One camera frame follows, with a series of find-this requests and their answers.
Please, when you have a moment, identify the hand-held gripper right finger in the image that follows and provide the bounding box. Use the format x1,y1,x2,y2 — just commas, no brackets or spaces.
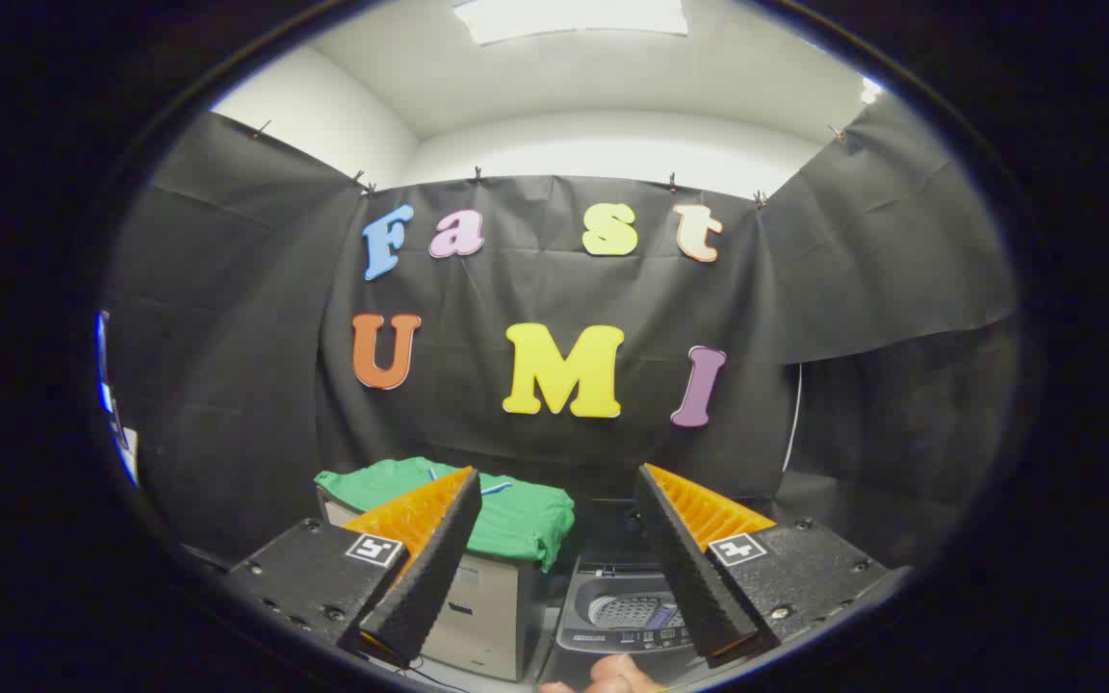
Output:
633,463,912,667

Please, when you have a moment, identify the green polo shirt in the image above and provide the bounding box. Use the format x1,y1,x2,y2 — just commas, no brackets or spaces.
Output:
314,457,577,571

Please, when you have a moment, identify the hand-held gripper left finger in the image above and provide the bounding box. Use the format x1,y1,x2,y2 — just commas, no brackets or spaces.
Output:
225,467,484,669

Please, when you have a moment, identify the black backdrop cloth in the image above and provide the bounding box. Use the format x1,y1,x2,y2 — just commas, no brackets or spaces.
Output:
102,91,1022,578

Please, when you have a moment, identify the ceiling light panel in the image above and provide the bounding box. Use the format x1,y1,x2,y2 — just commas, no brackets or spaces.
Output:
453,0,690,47

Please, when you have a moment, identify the dark washing machine lid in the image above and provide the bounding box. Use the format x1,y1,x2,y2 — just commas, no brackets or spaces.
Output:
574,499,658,574

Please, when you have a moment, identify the grey box cabinet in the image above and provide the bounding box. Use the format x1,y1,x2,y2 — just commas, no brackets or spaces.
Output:
316,486,542,682

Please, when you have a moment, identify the grey washing machine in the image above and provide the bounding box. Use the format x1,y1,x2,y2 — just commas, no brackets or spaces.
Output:
540,553,721,690

